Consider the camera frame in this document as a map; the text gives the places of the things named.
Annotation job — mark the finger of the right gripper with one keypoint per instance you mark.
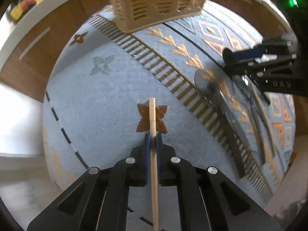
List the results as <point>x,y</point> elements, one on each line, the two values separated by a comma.
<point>241,68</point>

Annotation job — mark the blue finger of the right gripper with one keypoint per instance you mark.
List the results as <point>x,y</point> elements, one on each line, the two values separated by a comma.
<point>249,53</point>

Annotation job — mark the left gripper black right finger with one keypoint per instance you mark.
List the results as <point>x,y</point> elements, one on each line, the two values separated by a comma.
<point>174,171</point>

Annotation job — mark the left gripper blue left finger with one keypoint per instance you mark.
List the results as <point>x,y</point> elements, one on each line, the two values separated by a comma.
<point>129,172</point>

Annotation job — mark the black plastic spoon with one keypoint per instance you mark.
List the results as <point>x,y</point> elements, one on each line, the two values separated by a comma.
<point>230,57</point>

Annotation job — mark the clear dark spoon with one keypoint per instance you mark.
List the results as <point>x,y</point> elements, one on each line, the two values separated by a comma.
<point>209,91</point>

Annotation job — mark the wooden chopstick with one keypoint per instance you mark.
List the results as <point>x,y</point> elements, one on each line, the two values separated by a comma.
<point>153,164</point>

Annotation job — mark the patterned blue table cloth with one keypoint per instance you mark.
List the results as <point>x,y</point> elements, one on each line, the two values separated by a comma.
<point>96,110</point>

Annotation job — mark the tan plastic utensil basket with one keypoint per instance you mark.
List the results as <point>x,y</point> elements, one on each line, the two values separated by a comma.
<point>133,15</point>

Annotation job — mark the red label sauce bottle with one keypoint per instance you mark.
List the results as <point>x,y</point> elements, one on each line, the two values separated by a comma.
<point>18,8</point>

